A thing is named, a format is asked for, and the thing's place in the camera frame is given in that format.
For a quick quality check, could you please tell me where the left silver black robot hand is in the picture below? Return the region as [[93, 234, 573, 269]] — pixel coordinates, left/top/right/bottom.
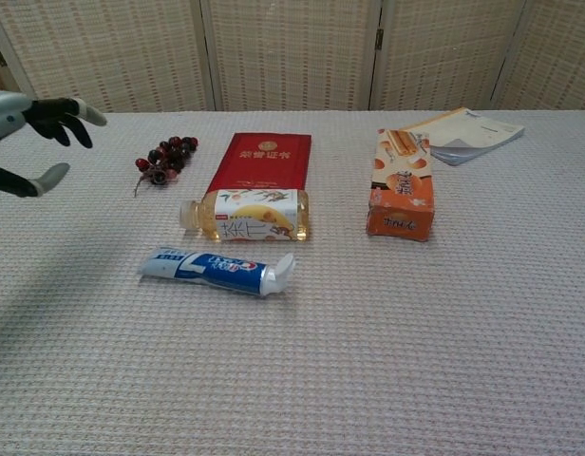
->
[[0, 91, 108, 200]]

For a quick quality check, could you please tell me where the blue white toothpaste tube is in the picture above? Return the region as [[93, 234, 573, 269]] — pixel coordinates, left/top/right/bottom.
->
[[138, 246, 297, 298]]

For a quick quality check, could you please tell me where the dark red grape bunch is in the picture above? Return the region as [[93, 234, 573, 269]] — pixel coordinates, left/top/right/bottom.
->
[[132, 135, 199, 199]]

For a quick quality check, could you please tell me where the red certificate folder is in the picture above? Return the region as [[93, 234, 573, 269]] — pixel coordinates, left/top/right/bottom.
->
[[204, 132, 312, 203]]

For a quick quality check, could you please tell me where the tea bottle with white label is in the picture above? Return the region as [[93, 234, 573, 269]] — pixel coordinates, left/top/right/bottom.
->
[[179, 188, 311, 244]]

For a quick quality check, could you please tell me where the light woven tablecloth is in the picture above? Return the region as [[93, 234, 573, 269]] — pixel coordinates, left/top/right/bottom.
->
[[0, 109, 585, 456]]

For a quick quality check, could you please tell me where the orange biscuit box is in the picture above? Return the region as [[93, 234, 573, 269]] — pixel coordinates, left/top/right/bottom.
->
[[366, 127, 436, 243]]

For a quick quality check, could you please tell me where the white notebook with yellow spine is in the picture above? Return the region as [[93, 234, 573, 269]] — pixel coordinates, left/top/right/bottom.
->
[[399, 107, 525, 166]]

